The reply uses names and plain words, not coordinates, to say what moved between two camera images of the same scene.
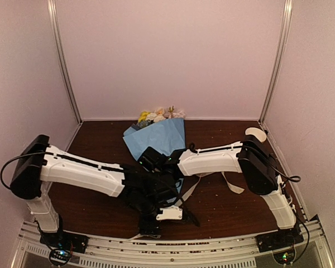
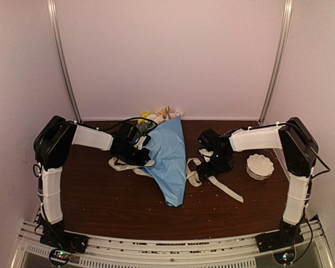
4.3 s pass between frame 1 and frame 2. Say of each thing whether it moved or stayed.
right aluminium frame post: stayed
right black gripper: moved
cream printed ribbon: moved
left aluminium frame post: stayed
